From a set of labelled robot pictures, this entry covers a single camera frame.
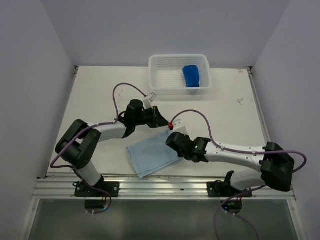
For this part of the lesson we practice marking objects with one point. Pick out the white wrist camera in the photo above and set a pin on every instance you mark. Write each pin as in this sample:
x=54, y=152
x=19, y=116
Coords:
x=148, y=100
x=179, y=127

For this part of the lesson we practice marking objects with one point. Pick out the red cable connector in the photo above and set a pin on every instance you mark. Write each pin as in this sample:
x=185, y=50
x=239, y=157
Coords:
x=170, y=126

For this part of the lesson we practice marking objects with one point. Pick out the dark blue towel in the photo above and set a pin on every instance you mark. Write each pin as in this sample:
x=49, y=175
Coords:
x=192, y=76

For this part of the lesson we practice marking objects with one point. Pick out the light blue towel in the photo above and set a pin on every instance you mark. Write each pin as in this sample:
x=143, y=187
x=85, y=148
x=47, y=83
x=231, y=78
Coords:
x=151, y=155

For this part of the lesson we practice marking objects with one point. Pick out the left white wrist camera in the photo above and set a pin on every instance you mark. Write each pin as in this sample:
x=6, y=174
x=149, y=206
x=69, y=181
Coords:
x=148, y=100

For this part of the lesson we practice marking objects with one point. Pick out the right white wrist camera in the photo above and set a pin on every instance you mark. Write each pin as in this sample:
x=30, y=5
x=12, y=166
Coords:
x=179, y=127

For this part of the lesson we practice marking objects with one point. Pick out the white perforated plastic basket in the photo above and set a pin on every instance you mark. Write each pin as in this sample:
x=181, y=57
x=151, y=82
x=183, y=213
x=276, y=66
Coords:
x=165, y=74

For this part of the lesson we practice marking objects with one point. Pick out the aluminium mounting rail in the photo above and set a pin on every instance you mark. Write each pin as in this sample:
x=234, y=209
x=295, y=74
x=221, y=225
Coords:
x=60, y=186

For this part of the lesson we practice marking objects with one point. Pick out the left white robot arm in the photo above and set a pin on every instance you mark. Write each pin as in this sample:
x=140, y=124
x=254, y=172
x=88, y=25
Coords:
x=78, y=144

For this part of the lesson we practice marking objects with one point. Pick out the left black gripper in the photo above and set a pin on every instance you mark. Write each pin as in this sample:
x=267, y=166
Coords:
x=158, y=120

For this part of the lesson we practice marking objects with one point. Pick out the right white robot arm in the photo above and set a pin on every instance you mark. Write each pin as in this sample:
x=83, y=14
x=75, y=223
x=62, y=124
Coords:
x=264, y=165

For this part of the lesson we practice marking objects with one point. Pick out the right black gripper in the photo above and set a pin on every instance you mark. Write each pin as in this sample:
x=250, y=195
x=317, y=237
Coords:
x=185, y=136

